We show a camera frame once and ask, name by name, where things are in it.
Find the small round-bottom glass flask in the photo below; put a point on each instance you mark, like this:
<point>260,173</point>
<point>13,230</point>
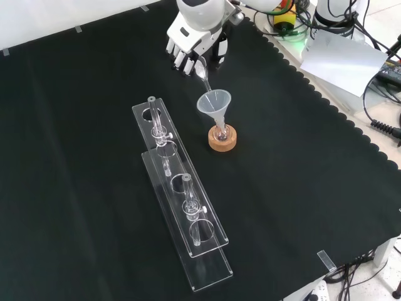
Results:
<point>223,135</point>

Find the clear plastic funnel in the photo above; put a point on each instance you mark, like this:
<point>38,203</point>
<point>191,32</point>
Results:
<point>213,102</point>

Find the clear glass weighing funnel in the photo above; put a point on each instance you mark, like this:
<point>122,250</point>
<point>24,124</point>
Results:
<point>203,72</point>

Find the clear acrylic funnel stand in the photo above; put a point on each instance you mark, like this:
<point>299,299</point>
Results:
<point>183,163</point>

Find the white power strip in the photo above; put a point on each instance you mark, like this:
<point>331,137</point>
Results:
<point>316,291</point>

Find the black bench cloth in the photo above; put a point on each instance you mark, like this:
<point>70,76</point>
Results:
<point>78,156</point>

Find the pale board sheet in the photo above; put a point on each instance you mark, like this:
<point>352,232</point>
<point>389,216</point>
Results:
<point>341,62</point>

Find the black device yellow label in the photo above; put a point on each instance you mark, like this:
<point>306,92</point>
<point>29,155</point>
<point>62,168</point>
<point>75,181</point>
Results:
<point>390,69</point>

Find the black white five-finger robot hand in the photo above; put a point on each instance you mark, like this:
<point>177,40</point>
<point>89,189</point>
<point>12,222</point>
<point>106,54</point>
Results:
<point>185,37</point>

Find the yellow stop button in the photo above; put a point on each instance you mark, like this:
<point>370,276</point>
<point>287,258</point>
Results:
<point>283,20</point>

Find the white table leg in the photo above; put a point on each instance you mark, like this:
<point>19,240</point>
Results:
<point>383,254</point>

